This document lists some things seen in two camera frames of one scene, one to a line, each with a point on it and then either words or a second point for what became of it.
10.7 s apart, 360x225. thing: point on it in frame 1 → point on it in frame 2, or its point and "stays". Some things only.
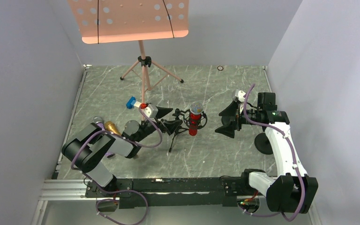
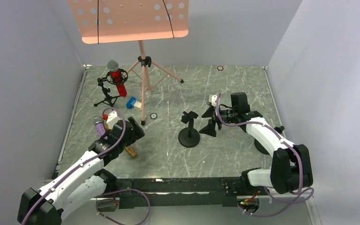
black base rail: [176, 192] stays
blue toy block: [131, 102] stays
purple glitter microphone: [99, 120] stays
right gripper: [238, 116] → [214, 116]
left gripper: [158, 120] → [135, 131]
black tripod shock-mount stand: [185, 124] → [111, 100]
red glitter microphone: [196, 109] → [113, 65]
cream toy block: [137, 104] stays
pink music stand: [100, 21] stays
